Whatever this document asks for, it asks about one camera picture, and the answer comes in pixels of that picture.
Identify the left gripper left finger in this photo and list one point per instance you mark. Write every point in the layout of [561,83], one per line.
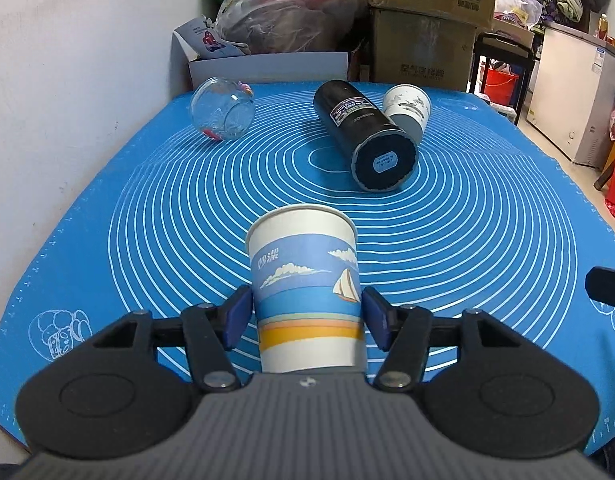
[135,383]

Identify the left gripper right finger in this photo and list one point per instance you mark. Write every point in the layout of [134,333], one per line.
[480,383]

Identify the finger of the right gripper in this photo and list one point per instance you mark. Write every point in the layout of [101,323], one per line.
[600,285]

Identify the blue sailboat paper cup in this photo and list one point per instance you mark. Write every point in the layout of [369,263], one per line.
[307,293]

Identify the white ink-print paper cup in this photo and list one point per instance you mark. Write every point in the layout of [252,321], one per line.
[409,108]

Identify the blue silicone baking mat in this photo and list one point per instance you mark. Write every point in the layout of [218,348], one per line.
[486,221]

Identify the white chest freezer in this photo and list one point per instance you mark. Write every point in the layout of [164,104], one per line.
[573,95]

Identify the red plastic bucket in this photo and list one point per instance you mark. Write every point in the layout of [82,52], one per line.
[499,86]

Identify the black cylindrical bottle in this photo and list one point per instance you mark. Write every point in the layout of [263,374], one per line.
[381,155]

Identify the black metal stool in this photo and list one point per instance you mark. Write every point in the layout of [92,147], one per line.
[510,51]

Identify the clear glass jar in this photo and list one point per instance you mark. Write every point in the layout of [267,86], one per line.
[223,109]

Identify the lower brown cardboard box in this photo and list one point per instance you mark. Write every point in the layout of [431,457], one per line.
[416,49]

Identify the white open cardboard box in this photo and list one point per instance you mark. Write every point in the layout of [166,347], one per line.
[204,54]

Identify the clear plastic bag of clothes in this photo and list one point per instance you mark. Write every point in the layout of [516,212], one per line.
[286,26]

